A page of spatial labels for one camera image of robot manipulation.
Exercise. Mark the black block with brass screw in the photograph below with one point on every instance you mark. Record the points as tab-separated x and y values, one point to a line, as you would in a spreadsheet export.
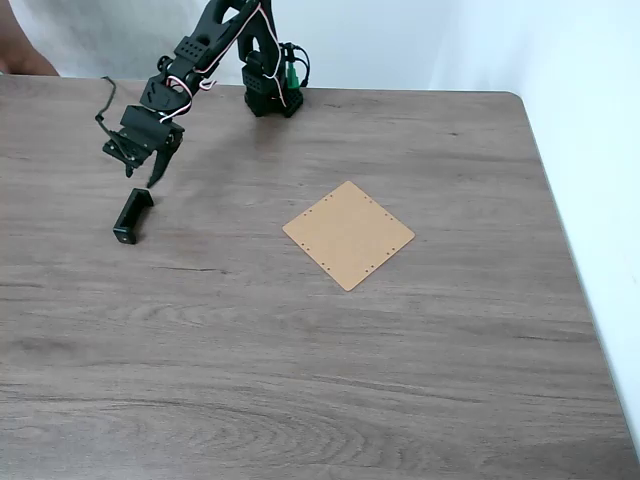
131	217

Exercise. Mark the green connector board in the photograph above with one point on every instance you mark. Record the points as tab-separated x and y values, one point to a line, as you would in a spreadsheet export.
294	76

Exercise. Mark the orange square board with holes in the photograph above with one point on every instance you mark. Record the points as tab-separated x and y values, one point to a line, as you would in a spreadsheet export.
349	235

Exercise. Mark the black gripper camera mount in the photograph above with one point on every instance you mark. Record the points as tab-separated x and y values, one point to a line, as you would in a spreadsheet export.
122	149

